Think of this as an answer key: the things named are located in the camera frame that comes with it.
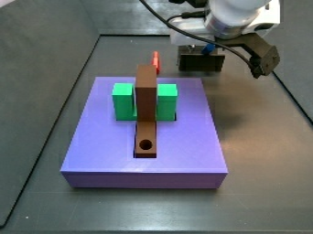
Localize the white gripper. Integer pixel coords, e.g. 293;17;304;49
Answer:
170;0;280;40

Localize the blue stepped peg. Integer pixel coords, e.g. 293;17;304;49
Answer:
202;44;216;55

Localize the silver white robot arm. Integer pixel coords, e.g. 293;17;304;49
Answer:
169;0;280;41

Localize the black angled fixture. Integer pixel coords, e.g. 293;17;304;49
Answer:
178;46;225;72

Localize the red stepped peg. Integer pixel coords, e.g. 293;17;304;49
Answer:
151;51;161;74

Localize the brown L-shaped block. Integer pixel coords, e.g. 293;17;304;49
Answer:
135;65;157;158

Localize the green U-shaped block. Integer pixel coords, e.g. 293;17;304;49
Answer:
111;83;178;122

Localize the purple base block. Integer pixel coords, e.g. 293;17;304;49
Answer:
62;77;228;188

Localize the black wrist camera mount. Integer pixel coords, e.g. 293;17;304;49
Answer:
217;33;280;79

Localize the black cable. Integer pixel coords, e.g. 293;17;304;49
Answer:
138;0;263;80

